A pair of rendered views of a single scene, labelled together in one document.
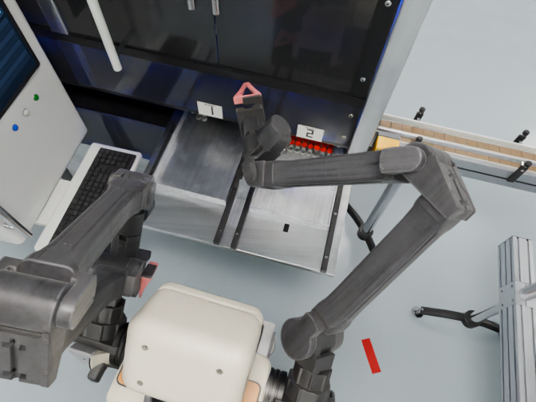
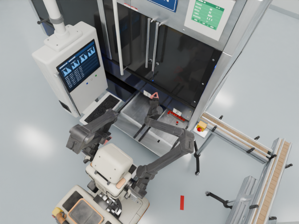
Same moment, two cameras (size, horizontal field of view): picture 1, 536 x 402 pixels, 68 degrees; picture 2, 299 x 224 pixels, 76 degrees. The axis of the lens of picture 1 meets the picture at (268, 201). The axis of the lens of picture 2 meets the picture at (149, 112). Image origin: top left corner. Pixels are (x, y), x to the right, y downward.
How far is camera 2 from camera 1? 54 cm
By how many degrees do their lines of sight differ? 10
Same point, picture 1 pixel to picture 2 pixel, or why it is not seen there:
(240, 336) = (123, 163)
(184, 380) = (106, 168)
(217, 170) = (143, 114)
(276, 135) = (157, 112)
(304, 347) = (140, 174)
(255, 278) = (149, 157)
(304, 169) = (159, 125)
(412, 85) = (242, 102)
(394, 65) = (204, 101)
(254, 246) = (146, 143)
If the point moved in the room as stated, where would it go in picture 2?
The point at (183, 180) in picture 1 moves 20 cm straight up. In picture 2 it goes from (131, 114) to (130, 102)
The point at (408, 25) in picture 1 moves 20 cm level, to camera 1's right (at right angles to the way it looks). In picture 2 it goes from (208, 91) to (236, 102)
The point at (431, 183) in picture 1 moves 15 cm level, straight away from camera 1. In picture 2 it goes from (182, 140) to (204, 129)
